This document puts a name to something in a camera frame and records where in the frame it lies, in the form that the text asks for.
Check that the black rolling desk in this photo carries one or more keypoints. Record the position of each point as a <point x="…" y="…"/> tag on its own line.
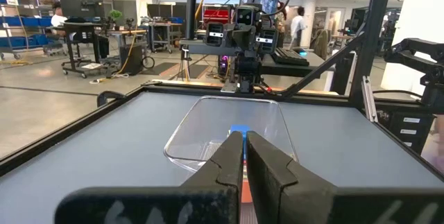
<point x="81" y="43"/>

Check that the dark desk top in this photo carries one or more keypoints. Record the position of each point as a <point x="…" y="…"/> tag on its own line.
<point x="312" y="69"/>

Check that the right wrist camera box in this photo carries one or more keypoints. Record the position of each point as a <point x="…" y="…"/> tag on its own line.
<point x="245" y="15"/>

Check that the aluminium rail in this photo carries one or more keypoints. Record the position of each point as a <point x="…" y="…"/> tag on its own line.
<point x="369" y="99"/>

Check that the clear plastic basket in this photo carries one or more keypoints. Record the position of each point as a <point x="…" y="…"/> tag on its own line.
<point x="215" y="127"/>

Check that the blue storage bins shelf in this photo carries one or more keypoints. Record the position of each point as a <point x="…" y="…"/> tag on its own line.
<point x="24" y="30"/>

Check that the black keyboard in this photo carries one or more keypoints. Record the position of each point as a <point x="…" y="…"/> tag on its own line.
<point x="289" y="57"/>

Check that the thick black frame post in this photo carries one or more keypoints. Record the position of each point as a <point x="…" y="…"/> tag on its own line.
<point x="371" y="36"/>

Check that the blue plastic measuring cup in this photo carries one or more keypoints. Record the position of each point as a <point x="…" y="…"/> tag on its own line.
<point x="240" y="129"/>

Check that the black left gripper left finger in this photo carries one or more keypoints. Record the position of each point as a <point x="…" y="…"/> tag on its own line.
<point x="208" y="196"/>

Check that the black diagonal frame brace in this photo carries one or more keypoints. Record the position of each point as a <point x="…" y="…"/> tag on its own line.
<point x="322" y="66"/>

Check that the red tool chest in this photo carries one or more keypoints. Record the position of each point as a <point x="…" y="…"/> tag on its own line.
<point x="215" y="16"/>

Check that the seated person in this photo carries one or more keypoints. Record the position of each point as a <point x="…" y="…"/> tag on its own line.
<point x="58" y="17"/>

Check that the black vertical frame post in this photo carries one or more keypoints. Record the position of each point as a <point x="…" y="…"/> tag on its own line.
<point x="191" y="5"/>

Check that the black computer monitor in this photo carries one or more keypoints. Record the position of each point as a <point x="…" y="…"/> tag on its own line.
<point x="80" y="3"/>

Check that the small green potted plant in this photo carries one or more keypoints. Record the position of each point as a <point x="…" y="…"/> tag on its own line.
<point x="115" y="15"/>

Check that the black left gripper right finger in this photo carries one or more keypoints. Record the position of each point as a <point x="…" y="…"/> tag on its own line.
<point x="277" y="189"/>

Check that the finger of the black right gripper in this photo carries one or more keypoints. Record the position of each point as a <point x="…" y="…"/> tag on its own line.
<point x="215" y="35"/>
<point x="267" y="40"/>

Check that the standing person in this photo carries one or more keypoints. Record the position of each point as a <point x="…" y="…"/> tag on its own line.
<point x="297" y="26"/>

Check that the black drawer unit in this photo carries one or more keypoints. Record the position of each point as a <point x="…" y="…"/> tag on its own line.
<point x="406" y="127"/>

